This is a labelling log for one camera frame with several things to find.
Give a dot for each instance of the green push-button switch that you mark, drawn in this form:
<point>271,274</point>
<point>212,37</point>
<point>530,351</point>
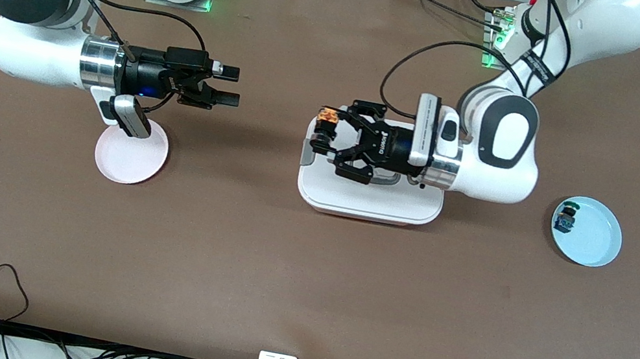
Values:
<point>566,217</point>

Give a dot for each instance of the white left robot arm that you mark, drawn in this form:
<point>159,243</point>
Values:
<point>505,173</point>

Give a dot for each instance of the light blue round plate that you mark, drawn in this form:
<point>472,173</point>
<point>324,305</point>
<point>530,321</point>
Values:
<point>596,238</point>

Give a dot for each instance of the pink round plate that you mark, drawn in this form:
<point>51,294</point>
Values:
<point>129,162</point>

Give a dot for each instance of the white lidded box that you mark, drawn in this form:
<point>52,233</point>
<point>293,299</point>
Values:
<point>369,201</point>

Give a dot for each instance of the orange push-button switch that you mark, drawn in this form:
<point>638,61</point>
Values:
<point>326,123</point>

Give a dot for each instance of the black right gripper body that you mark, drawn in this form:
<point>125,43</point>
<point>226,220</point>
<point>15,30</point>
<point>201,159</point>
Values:
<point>145,74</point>

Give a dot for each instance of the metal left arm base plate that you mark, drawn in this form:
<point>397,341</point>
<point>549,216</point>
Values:
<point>486,61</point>

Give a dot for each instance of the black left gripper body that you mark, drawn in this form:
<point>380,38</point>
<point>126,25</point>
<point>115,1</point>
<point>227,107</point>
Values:
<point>390,146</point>

